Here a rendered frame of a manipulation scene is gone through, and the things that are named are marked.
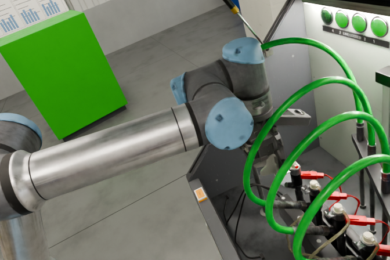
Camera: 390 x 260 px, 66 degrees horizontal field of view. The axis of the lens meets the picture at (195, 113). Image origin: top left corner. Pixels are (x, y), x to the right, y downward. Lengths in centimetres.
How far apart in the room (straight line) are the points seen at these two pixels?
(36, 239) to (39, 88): 314
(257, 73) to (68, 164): 37
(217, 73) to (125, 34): 655
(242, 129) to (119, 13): 664
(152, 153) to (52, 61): 336
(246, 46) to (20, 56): 331
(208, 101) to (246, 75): 14
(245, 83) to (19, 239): 55
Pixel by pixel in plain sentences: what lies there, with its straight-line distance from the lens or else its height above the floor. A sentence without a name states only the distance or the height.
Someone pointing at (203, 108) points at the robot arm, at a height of 146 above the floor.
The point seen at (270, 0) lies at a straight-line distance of 344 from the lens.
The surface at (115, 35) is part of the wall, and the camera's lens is 707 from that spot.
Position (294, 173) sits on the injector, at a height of 111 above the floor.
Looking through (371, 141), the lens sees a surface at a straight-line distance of 80.
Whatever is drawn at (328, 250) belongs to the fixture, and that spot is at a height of 98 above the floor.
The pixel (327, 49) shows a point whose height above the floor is 138.
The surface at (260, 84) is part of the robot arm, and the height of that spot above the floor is 140.
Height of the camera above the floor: 169
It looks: 30 degrees down
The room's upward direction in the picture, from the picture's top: 20 degrees counter-clockwise
